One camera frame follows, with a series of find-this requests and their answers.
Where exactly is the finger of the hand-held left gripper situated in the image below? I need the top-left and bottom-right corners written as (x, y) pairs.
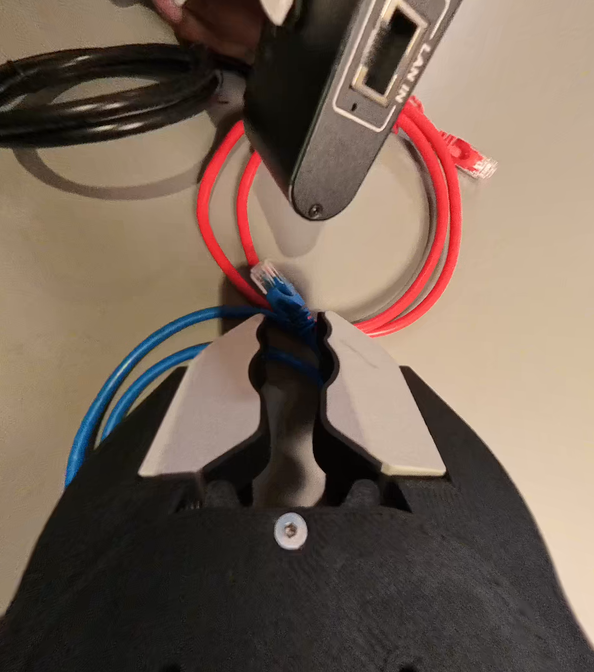
top-left (258, 0), bottom-right (300, 28)

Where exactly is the person's left hand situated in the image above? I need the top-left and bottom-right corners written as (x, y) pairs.
top-left (150, 0), bottom-right (268, 61)

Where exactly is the red ethernet cable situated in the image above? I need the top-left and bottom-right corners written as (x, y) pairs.
top-left (198, 95), bottom-right (499, 338)

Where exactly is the black ethernet cable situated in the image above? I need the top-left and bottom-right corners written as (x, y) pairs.
top-left (0, 42), bottom-right (253, 148)

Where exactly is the blue ethernet cable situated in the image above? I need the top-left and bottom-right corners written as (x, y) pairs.
top-left (64, 261), bottom-right (337, 489)

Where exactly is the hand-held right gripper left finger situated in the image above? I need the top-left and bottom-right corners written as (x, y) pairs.
top-left (138, 315), bottom-right (274, 482)

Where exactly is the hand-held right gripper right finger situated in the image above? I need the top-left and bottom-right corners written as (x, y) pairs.
top-left (316, 311), bottom-right (448, 482)

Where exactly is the black ethernet adapter hub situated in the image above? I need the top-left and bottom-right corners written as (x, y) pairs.
top-left (243, 0), bottom-right (464, 222)

